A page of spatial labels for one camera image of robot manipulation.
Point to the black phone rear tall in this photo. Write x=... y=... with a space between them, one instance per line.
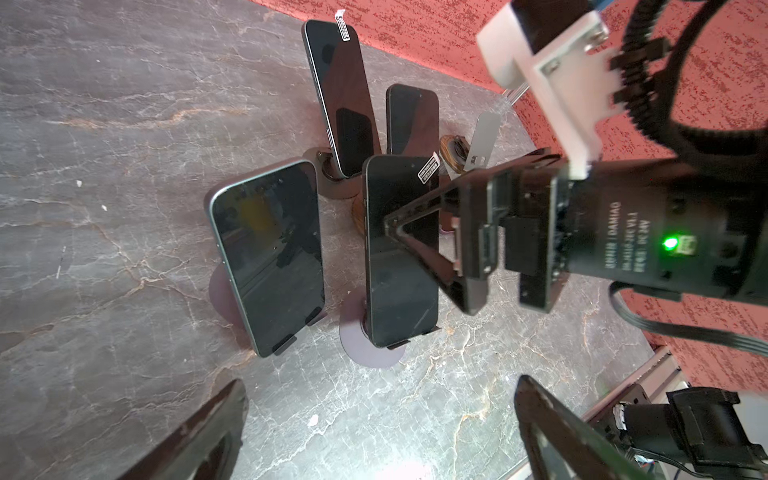
x=337 y=67

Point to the dark round stand rear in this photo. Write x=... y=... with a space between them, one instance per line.
x=331 y=186

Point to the right aluminium corner post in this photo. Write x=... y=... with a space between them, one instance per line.
x=513 y=95

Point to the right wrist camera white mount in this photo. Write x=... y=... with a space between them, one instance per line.
x=552 y=46

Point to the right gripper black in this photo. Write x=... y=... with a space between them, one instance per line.
x=655 y=225

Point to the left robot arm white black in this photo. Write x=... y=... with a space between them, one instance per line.
x=697 y=430

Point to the wooden round phone stand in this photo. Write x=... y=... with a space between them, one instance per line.
x=460 y=155
x=358 y=213

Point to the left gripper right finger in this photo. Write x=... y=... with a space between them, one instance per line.
x=559 y=445

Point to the aluminium front rail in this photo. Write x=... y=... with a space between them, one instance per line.
x=657 y=376

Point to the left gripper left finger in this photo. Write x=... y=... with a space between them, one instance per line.
x=205 y=446

